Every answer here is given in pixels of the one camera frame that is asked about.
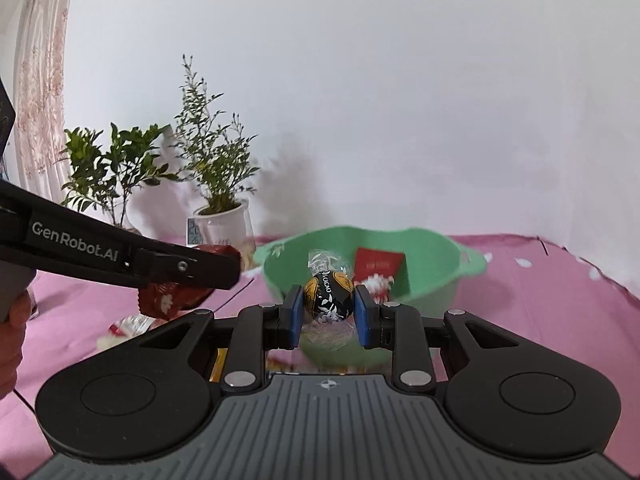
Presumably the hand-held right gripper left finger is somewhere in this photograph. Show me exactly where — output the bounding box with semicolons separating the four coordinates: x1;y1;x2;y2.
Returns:
107;285;306;395

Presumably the bushy plant in glass vase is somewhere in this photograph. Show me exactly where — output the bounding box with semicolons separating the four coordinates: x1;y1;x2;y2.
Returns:
57;122;181;235

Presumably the pink printed tablecloth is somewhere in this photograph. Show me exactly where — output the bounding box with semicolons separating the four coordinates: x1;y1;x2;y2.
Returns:
0;232;640;480

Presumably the black and gold chocolate ball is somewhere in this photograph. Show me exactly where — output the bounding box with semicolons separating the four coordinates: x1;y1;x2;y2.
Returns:
300;249;358;353

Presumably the red and gold ornate packet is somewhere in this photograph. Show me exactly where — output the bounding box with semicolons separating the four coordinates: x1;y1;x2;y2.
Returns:
97;312;156;351

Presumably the floral patterned curtain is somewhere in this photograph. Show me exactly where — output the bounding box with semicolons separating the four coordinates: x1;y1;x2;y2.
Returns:
0;0;78;196

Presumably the plant in white printed cup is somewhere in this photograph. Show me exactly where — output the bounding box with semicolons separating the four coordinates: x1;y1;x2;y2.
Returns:
172;52;261;256

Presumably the red and white snack packet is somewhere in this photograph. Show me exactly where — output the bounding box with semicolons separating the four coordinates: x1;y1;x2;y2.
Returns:
137;242;243;318

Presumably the person's left hand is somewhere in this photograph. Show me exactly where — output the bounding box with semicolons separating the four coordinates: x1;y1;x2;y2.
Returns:
0;290;32;401

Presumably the small plain yellow packet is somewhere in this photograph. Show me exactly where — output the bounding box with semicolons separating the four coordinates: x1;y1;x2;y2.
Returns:
210;347;231;383

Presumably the green plastic bowl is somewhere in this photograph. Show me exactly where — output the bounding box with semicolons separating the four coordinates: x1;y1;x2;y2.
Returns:
252;226;488;367

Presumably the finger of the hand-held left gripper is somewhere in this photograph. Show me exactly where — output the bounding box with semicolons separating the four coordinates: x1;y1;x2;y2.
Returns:
132;245;243;291

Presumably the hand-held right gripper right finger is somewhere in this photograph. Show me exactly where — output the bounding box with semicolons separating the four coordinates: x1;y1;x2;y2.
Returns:
352;284;531;395

